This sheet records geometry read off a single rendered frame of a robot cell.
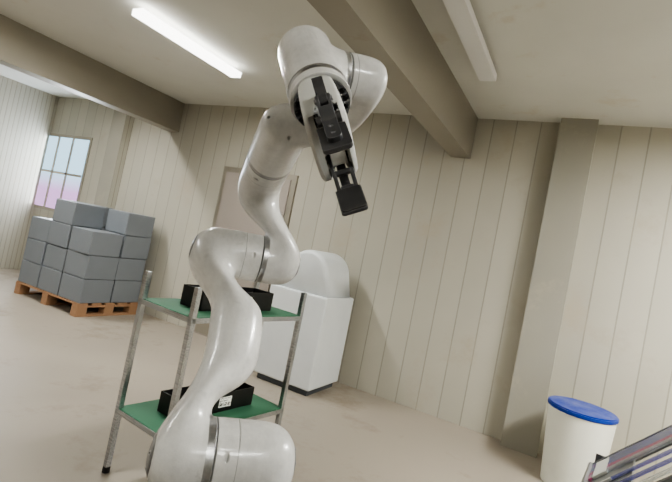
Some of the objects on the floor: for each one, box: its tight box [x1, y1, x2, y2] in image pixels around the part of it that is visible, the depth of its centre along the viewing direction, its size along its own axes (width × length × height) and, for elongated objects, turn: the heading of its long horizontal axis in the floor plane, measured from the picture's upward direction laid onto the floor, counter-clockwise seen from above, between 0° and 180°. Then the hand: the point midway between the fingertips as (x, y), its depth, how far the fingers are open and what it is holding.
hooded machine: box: [254, 250, 354, 396], centre depth 484 cm, size 69×61×136 cm
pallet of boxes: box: [14, 198, 155, 317], centre depth 631 cm, size 131×88×133 cm
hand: (345, 176), depth 52 cm, fingers open, 8 cm apart
